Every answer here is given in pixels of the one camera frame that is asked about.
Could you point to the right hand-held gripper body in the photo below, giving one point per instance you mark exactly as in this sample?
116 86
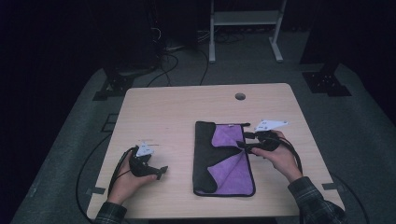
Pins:
268 137

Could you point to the grey floor tape strip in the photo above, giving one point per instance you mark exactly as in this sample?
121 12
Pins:
95 190
333 186

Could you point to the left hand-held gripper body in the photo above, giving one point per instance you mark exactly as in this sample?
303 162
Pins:
140 160

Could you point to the white metal stand frame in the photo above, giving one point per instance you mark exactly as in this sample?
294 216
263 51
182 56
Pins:
246 18

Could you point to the black stand base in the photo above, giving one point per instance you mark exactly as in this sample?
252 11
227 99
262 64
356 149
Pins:
325 82
113 85

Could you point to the person's left hand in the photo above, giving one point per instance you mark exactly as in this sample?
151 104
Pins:
127 186

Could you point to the person's right hand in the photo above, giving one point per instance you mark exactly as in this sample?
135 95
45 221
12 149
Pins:
281 160

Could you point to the purple and black towel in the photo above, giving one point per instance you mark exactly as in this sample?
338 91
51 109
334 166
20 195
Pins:
224 168

